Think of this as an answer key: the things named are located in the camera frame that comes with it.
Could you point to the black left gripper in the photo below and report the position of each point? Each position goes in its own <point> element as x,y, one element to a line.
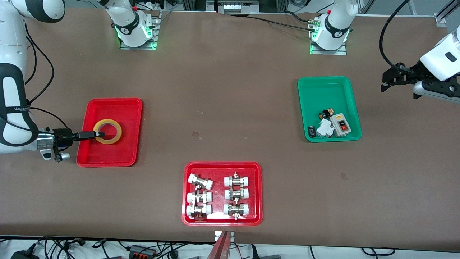
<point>409,73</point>

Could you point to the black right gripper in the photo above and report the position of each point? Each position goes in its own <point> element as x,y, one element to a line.
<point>63,136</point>

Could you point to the yellow packing tape roll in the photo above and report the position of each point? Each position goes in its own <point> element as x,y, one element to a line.
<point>116,135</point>

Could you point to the red plastic tray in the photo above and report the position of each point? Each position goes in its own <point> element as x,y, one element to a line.
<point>107,154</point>
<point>218,192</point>

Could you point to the green plastic tray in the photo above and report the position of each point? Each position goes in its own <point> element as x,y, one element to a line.
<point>330,95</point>

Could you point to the black round orange button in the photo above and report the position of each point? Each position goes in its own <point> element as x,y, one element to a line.
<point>325,114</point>

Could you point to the white circuit breaker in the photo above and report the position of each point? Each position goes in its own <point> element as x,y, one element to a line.
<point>325,128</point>

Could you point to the small black component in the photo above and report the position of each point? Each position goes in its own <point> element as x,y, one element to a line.
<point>312,131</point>

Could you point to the brass valve white caps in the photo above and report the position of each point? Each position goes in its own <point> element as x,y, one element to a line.
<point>198,210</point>
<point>236,209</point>
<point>236,194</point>
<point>200,181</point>
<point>236,180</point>
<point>199,197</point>

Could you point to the grey adapter orange clips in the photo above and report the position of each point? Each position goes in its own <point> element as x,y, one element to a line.
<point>142,250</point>

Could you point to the black power adapter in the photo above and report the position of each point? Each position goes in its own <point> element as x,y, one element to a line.
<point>23,254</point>

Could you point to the white label plate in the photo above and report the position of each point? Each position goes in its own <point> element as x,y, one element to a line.
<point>216,235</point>

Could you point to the white power strip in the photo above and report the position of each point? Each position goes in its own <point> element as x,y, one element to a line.
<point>235,8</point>

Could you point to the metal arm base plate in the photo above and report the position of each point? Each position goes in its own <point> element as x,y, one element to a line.
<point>155,32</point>
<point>341,51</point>

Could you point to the aluminium corner bracket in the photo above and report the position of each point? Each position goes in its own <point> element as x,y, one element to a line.
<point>441,18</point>

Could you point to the grey switch box red button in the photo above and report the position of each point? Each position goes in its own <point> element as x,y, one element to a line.
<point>343,126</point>

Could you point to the red metal post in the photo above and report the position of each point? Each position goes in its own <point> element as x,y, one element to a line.
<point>220,248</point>

